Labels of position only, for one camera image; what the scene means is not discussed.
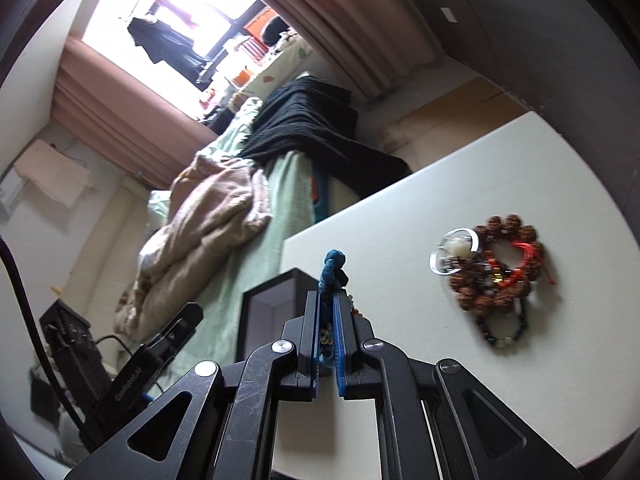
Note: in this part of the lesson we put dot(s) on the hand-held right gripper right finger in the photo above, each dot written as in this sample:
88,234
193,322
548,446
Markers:
341,340

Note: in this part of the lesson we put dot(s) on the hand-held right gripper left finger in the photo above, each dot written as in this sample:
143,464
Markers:
310,340

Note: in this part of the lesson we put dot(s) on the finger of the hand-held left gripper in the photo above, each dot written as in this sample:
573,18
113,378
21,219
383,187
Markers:
176,329

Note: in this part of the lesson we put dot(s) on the black jewelry box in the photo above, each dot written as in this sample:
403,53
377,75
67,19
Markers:
270,310

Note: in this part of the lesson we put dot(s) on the black electronic device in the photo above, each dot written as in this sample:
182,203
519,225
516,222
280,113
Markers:
65,332

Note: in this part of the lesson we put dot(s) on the beige fleece blanket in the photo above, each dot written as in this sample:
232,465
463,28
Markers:
200,210

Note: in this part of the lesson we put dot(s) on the silver bangle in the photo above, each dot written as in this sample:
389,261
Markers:
440,269

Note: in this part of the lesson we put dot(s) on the green bed sheet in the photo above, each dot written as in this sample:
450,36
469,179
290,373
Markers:
285,195

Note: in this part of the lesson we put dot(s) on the black knitted cloth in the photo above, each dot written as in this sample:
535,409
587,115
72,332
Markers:
305,125

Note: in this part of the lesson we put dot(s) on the brown curtain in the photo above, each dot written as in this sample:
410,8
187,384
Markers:
350,25
125,110

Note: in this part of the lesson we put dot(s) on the black hanging garment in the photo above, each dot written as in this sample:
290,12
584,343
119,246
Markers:
170,42

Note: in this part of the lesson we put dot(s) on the beige cloth on wall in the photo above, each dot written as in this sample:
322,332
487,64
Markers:
52,172

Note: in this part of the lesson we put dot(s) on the white wall label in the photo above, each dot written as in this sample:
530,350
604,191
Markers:
448,14

